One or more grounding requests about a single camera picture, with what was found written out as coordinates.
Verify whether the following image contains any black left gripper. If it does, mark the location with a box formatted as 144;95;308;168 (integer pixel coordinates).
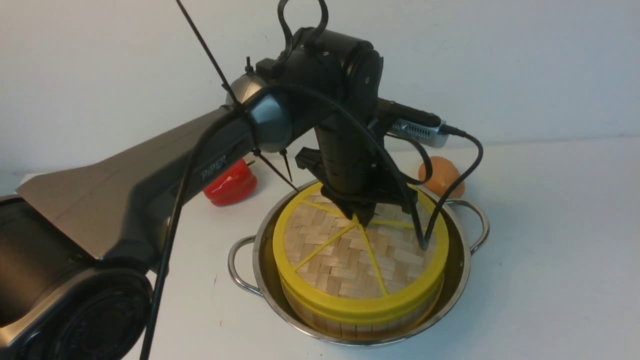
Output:
295;120;410;227

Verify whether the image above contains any woven bamboo lid yellow rim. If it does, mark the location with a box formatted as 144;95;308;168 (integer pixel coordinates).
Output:
271;182;450;325

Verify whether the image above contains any bamboo steamer basket yellow rim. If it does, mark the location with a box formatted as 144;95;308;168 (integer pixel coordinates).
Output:
281;274;446;341

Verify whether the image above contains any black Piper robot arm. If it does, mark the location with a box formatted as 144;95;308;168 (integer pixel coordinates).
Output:
1;27;416;360

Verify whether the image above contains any red bell pepper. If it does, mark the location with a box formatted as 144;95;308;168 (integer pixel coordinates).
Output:
202;160;258;207

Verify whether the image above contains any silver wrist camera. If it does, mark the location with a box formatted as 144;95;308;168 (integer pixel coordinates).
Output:
375;98;449;149

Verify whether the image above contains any stainless steel two-handled pot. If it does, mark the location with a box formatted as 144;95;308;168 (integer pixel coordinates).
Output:
227;191;490;347

